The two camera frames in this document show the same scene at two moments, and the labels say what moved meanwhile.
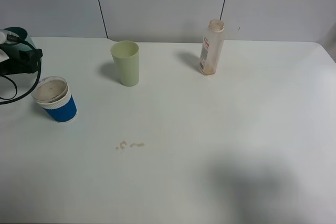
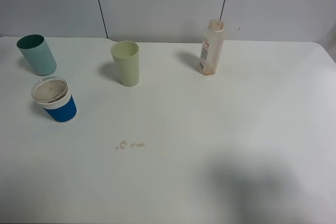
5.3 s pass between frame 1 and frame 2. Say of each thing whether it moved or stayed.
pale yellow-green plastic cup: stayed
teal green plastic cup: moved
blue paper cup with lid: stayed
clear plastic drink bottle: stayed
